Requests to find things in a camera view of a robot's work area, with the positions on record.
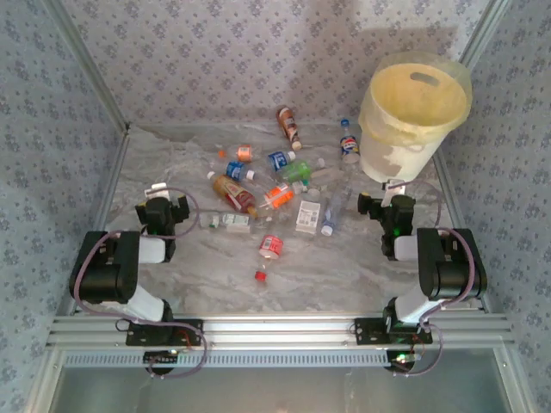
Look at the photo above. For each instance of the clear bottle pale blue label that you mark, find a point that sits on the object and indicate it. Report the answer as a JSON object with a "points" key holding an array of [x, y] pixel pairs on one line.
{"points": [[329, 221]]}

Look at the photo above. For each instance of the brown tea bottle red label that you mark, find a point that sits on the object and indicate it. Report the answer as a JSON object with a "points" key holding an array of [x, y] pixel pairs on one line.
{"points": [[234, 195]]}

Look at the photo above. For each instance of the clear bottle white green label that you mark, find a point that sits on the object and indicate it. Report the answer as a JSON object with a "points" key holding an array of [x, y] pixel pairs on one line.
{"points": [[234, 221]]}

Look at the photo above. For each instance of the white carton box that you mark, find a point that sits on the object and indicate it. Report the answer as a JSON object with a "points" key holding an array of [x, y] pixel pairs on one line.
{"points": [[307, 215]]}

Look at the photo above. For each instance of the Pepsi bottle blue cap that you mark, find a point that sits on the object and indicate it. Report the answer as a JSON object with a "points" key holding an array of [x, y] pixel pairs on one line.
{"points": [[349, 146]]}

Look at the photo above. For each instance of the orange label bottle gold cap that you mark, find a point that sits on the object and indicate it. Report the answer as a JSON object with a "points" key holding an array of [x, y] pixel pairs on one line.
{"points": [[280, 194]]}

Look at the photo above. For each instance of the blue label plastic bottle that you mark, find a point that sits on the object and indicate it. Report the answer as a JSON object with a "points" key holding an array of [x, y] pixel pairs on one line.
{"points": [[279, 160], [236, 170]]}

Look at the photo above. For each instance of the red label bottle red cap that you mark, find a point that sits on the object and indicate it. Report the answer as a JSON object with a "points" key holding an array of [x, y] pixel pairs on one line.
{"points": [[271, 246]]}

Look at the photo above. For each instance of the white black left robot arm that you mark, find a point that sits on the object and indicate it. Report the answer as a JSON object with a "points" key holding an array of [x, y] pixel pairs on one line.
{"points": [[103, 275]]}

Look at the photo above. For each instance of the pale yellow plastic bin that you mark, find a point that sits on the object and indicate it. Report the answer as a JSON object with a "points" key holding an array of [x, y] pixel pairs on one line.
{"points": [[383, 165]]}

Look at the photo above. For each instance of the clear unlabelled plastic bottle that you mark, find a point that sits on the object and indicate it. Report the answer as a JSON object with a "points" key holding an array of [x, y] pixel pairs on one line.
{"points": [[329, 174]]}

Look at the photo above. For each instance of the small clear bottle white cap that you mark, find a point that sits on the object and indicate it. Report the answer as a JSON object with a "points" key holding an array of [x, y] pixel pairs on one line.
{"points": [[301, 187]]}

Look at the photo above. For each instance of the green label plastic bottle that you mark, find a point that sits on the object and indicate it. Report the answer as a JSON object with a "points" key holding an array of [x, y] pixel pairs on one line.
{"points": [[298, 172]]}

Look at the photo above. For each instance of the brown label bottle white cap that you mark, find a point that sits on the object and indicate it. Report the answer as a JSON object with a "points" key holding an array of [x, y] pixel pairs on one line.
{"points": [[287, 125]]}

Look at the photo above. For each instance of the black controller board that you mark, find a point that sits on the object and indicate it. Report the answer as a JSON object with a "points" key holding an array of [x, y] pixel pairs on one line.
{"points": [[161, 359], [402, 361]]}

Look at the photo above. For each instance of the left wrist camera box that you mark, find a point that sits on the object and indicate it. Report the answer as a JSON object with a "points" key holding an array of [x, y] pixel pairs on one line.
{"points": [[156, 191]]}

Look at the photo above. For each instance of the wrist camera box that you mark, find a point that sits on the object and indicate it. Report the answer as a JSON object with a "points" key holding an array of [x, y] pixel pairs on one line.
{"points": [[156, 191], [394, 189]]}

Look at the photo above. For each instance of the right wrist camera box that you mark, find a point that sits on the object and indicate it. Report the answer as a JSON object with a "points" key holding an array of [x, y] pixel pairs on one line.
{"points": [[394, 189]]}

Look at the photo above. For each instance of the aluminium side rail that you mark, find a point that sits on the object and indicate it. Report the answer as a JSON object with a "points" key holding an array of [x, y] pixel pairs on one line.
{"points": [[101, 211], [446, 185]]}

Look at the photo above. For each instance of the aluminium mounting rail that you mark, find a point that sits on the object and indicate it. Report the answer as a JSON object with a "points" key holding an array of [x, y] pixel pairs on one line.
{"points": [[280, 329]]}

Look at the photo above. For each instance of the aluminium corner post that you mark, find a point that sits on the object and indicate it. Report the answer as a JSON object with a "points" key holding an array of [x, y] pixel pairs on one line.
{"points": [[89, 64], [484, 32]]}

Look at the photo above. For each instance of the aluminium frame leg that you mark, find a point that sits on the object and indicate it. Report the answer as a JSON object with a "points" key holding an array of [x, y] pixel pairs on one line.
{"points": [[43, 383], [514, 383]]}

